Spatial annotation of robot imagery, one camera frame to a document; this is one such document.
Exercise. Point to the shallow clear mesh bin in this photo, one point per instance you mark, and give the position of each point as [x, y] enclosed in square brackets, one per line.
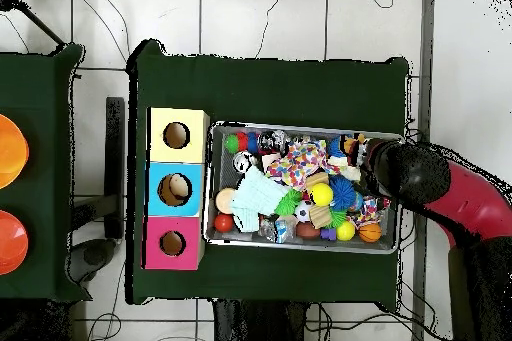
[218, 177]

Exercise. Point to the wooden box with three holes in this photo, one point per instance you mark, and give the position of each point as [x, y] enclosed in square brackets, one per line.
[178, 163]

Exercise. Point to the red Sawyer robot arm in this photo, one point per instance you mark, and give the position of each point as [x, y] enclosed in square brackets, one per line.
[472, 197]

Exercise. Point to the cream yellow cloth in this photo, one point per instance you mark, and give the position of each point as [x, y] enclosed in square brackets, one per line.
[346, 168]

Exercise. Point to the mint green cloth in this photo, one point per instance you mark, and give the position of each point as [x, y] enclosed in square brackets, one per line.
[258, 193]

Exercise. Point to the orange plush toy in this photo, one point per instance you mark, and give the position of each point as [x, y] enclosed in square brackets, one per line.
[351, 146]

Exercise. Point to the red ball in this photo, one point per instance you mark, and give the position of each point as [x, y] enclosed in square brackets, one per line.
[224, 222]

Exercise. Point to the dark green table cloth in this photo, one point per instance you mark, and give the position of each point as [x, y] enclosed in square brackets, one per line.
[264, 89]
[44, 117]

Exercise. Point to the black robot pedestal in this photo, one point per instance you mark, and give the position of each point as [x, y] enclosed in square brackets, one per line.
[264, 325]

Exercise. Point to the crushed silver can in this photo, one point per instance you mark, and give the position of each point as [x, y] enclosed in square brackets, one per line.
[242, 162]

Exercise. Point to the toy hamburger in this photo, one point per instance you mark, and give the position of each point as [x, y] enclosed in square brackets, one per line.
[226, 200]

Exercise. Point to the blue spiky ball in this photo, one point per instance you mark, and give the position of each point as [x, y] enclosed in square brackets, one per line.
[344, 193]

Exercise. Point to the black stand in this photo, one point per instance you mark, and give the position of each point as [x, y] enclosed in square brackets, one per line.
[115, 157]

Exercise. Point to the colourful polka dot cloth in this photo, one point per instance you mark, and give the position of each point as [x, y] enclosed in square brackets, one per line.
[296, 161]

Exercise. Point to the large yellow ball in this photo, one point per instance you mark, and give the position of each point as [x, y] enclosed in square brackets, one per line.
[322, 194]

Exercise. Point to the crushed clear plastic bottle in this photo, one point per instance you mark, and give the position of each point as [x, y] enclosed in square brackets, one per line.
[276, 230]

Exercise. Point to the orange bowl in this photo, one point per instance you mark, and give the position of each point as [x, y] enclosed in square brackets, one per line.
[10, 151]
[10, 242]

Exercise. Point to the orange toy basketball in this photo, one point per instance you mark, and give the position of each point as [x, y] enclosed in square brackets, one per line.
[370, 232]

